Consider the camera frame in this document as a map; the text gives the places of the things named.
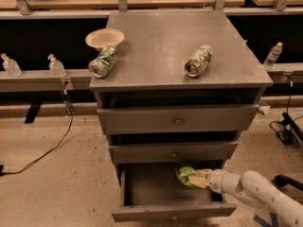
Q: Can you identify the black floor cable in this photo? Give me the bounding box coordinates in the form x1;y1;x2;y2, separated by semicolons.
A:
0;79;74;177

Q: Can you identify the clear pump bottle far left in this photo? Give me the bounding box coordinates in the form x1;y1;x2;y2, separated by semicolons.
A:
1;53;22;77

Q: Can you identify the grey open bottom drawer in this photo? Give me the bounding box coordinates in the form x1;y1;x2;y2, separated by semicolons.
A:
112;163;237;222

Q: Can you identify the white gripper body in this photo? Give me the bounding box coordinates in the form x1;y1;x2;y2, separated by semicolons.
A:
206;169;227;194

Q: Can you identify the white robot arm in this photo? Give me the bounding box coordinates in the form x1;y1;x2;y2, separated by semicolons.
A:
188;169;303;227

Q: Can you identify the green rice chip bag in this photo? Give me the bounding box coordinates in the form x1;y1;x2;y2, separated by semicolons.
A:
175;166;198;189

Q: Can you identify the crushed green soda can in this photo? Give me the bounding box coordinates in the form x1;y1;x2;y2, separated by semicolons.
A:
88;45;119;79

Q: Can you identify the grey drawer cabinet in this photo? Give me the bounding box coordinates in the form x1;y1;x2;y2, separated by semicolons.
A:
89;10;274;223

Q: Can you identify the clear pump bottle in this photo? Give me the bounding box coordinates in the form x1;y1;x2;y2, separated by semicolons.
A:
47;54;66;78
1;53;22;77

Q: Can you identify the grey middle drawer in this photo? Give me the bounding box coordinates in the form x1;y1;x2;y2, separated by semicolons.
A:
109;141;238;164

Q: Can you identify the grey metal bench rail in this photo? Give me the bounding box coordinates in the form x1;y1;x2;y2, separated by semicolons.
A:
0;69;91;93

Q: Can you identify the blue floor tape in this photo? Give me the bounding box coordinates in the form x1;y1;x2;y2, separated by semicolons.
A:
253;212;279;227

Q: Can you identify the grey top drawer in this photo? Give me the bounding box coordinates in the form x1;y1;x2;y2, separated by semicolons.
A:
98;104;258;135

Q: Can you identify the clear water bottle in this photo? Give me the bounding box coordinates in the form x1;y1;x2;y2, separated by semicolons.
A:
263;42;283;69

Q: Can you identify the white green soda can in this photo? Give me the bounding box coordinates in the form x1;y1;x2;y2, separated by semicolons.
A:
184;44;214;78

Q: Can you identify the black cable bundle right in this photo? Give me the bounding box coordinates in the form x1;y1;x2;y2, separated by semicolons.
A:
269;76;303;149

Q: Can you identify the black chair base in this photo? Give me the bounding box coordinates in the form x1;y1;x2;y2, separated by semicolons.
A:
274;174;303;191

